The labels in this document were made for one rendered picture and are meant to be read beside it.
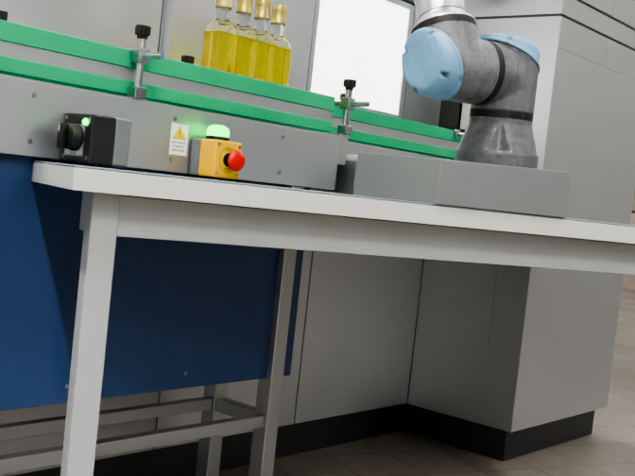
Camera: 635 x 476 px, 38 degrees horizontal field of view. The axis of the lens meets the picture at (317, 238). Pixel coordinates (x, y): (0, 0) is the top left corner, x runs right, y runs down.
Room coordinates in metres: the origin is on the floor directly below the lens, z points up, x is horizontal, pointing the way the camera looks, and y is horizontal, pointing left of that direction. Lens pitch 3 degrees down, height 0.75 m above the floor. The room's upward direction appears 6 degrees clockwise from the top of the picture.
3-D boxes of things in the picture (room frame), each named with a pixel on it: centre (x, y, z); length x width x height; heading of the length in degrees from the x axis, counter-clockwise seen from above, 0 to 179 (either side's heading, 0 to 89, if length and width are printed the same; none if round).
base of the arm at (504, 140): (1.74, -0.31, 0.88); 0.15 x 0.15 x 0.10
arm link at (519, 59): (1.73, -0.31, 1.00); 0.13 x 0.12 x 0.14; 125
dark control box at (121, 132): (1.57, 0.39, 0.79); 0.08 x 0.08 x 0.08; 50
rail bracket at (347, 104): (2.16, -0.02, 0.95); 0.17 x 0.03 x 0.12; 50
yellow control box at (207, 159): (1.79, 0.21, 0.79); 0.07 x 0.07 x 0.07; 50
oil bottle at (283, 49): (2.16, 0.14, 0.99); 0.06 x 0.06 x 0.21; 49
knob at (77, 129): (1.53, 0.42, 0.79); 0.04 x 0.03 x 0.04; 50
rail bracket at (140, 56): (1.67, 0.33, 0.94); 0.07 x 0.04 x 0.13; 50
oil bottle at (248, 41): (2.07, 0.21, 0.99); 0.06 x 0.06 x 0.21; 51
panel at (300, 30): (2.43, 0.09, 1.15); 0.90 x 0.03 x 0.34; 140
